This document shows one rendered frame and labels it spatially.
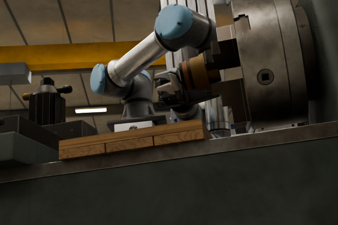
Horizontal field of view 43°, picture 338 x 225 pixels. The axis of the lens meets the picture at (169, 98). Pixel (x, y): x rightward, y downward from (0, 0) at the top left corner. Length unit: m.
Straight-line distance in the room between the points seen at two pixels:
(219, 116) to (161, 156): 0.55
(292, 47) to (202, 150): 0.28
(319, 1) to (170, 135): 0.38
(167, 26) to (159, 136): 0.60
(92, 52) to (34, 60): 1.58
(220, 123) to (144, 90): 0.46
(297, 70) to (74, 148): 0.48
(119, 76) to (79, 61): 10.52
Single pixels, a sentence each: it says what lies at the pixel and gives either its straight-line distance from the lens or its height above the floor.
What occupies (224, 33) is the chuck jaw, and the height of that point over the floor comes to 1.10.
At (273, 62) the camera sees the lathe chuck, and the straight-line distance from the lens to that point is 0.89.
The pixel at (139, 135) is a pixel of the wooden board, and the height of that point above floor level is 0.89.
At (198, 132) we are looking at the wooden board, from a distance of 0.82.
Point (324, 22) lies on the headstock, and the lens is 0.85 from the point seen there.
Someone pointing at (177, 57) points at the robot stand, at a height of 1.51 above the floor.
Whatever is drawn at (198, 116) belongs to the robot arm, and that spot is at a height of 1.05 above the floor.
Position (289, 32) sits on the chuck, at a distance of 0.91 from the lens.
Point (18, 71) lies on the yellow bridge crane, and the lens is 12.11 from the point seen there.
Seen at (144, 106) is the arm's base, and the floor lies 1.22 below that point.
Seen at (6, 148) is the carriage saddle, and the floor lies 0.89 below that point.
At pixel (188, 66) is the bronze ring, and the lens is 1.03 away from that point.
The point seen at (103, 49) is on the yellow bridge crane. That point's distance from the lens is 12.20.
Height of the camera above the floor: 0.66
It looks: 21 degrees up
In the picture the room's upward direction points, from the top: 5 degrees counter-clockwise
